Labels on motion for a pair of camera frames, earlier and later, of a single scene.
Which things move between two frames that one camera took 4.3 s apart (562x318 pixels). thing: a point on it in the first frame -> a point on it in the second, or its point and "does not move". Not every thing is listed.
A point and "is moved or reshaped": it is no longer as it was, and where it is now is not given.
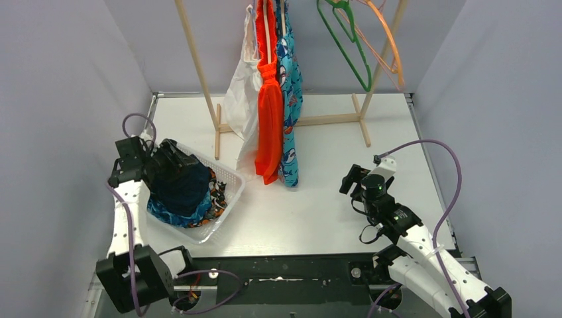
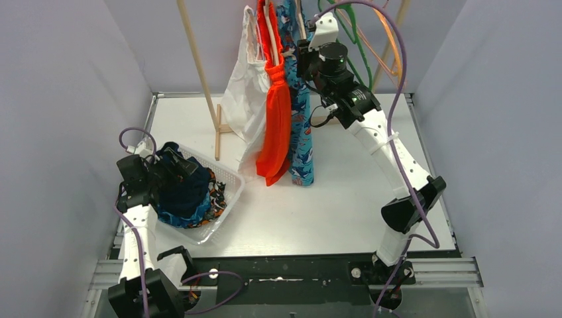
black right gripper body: [366, 203] -> [309, 62]
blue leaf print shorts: [181, 220] does not move
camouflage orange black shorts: [219, 201] does not move
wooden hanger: [283, 16] -> [300, 20]
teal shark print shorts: [290, 83] is moved or reshaped
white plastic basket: [234, 183] does not move
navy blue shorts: [180, 195] does not move
